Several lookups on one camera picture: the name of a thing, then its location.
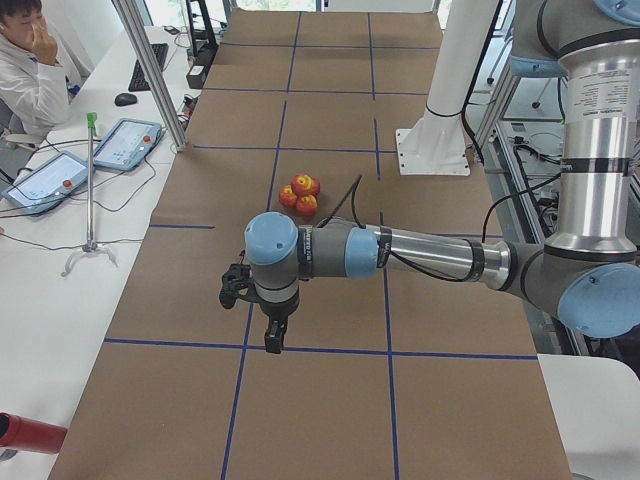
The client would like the white pedestal column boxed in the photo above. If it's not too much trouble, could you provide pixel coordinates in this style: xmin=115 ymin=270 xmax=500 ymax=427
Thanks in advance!
xmin=396 ymin=0 xmax=501 ymax=176

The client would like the green handled reacher grabber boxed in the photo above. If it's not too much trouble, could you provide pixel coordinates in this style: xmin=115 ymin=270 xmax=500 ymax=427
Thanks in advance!
xmin=61 ymin=112 xmax=118 ymax=278

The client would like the black keyboard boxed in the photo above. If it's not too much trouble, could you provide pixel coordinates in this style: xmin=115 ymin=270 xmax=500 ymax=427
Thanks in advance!
xmin=128 ymin=42 xmax=170 ymax=93

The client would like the teach pendant tablet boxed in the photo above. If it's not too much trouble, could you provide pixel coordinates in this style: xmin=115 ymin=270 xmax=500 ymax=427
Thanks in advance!
xmin=94 ymin=118 xmax=162 ymax=171
xmin=1 ymin=151 xmax=90 ymax=216

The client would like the black computer mouse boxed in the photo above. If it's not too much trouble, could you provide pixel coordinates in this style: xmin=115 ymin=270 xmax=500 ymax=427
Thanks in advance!
xmin=114 ymin=92 xmax=138 ymax=107

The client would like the person in white coat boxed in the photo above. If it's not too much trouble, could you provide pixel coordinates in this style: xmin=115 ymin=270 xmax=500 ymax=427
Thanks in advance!
xmin=1 ymin=1 xmax=84 ymax=139

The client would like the red bottle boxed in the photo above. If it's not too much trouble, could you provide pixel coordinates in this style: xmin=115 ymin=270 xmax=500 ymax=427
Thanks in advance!
xmin=1 ymin=412 xmax=67 ymax=454

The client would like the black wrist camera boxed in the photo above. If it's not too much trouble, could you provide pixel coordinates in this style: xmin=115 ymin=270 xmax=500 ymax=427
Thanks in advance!
xmin=219 ymin=263 xmax=254 ymax=309

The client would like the red yellow apple side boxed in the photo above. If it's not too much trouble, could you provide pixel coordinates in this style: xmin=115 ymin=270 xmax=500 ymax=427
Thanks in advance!
xmin=278 ymin=185 xmax=298 ymax=209

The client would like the lone red yellow apple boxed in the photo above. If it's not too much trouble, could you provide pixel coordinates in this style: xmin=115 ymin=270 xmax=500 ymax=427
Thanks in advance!
xmin=291 ymin=174 xmax=320 ymax=197

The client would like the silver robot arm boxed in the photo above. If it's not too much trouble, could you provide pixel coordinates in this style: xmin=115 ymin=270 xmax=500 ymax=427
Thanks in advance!
xmin=245 ymin=1 xmax=639 ymax=354

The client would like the aluminium frame post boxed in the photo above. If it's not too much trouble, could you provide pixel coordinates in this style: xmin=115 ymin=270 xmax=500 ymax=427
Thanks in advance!
xmin=113 ymin=0 xmax=187 ymax=152

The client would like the red yellow apple front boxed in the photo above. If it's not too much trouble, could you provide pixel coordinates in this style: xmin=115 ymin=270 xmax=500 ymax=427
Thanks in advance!
xmin=295 ymin=195 xmax=318 ymax=218

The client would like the black computer box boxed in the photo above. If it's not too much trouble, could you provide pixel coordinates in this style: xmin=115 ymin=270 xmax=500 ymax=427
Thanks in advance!
xmin=186 ymin=65 xmax=206 ymax=90

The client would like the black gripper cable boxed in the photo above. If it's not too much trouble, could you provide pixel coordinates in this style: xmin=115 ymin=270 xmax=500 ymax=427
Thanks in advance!
xmin=319 ymin=174 xmax=566 ymax=282

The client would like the near teach pendant tablet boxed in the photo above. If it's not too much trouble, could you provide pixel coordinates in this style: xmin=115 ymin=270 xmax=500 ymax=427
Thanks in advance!
xmin=1 ymin=151 xmax=90 ymax=216

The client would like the far teach pendant tablet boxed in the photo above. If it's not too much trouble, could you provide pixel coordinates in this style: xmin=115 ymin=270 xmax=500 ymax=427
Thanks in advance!
xmin=94 ymin=118 xmax=162 ymax=171

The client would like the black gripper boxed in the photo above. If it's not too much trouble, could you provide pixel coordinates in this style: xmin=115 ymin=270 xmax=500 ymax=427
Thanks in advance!
xmin=258 ymin=293 xmax=299 ymax=354

